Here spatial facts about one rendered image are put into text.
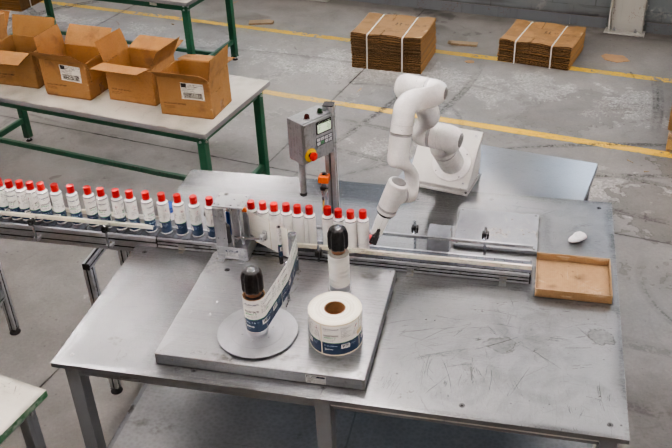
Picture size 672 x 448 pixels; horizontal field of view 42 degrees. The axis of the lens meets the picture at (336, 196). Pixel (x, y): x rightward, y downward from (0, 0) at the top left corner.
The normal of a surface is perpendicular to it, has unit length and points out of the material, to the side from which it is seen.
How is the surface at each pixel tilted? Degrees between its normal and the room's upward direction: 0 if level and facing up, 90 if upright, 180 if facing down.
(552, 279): 0
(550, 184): 0
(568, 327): 0
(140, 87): 90
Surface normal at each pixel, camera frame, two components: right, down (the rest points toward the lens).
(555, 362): -0.04, -0.85
